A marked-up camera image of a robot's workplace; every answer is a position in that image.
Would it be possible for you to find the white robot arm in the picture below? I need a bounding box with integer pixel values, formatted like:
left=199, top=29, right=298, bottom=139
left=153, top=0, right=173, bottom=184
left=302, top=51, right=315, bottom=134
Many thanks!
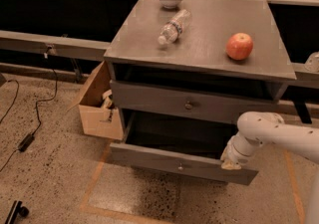
left=220, top=112, right=319, bottom=224

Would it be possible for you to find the grey metal railing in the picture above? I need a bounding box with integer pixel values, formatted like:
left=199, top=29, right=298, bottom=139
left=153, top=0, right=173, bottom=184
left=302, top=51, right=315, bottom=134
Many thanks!
left=1, top=0, right=319, bottom=89

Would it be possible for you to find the open cardboard box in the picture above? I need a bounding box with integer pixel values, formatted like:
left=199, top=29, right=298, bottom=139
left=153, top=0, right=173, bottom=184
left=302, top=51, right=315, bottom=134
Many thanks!
left=69, top=62, right=124, bottom=140

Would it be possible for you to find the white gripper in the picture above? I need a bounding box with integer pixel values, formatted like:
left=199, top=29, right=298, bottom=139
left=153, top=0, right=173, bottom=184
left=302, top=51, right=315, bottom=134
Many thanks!
left=221, top=132, right=260, bottom=170

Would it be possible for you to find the black power adapter with cable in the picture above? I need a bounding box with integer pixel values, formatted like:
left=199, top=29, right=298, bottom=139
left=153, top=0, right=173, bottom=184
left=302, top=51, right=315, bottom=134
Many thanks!
left=0, top=47, right=58, bottom=172

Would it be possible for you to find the red apple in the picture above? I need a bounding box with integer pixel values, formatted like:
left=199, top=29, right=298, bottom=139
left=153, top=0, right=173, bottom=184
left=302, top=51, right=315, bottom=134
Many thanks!
left=226, top=33, right=253, bottom=61

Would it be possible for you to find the clear plastic water bottle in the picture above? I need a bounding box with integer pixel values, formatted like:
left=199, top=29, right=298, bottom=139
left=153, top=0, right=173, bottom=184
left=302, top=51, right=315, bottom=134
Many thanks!
left=158, top=9, right=191, bottom=45

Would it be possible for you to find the grey drawer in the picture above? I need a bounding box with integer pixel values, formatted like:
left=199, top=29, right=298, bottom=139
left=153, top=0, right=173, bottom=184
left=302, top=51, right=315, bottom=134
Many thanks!
left=111, top=81, right=278, bottom=123
left=110, top=112, right=257, bottom=185

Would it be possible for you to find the black caster wheel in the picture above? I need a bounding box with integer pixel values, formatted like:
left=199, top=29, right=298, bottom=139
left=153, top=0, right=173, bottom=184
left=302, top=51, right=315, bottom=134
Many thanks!
left=5, top=200, right=29, bottom=224

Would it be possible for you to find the grey wooden drawer cabinet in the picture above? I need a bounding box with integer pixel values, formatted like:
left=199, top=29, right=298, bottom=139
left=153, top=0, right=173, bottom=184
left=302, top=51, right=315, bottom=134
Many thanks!
left=104, top=0, right=297, bottom=126

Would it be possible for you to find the grey top drawer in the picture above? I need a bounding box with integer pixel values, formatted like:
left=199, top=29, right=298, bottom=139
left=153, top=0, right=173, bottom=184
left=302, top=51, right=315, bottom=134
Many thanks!
left=111, top=81, right=278, bottom=123

